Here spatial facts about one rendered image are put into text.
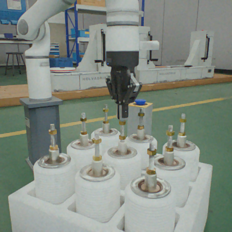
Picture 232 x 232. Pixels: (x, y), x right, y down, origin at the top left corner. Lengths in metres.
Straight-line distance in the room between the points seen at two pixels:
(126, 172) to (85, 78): 2.23
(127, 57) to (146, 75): 2.71
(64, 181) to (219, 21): 6.07
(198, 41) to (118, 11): 3.69
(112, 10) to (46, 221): 0.46
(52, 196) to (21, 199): 0.07
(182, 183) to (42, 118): 0.66
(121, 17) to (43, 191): 0.41
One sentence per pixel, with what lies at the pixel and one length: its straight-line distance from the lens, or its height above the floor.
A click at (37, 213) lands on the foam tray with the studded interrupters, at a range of 0.58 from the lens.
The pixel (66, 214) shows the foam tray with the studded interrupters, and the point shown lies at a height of 0.18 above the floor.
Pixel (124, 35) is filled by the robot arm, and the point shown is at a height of 0.53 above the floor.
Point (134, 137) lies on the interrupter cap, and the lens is 0.72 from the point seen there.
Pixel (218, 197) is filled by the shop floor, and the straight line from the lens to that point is 0.97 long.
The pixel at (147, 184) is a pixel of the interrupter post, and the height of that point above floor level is 0.26.
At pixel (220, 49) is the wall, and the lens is 6.34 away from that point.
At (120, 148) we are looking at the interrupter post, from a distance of 0.60.
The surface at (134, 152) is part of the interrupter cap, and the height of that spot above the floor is 0.25.
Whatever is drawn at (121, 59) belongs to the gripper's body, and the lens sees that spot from 0.53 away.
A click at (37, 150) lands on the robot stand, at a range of 1.07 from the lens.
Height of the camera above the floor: 0.50
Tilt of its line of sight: 15 degrees down
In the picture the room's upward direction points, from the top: straight up
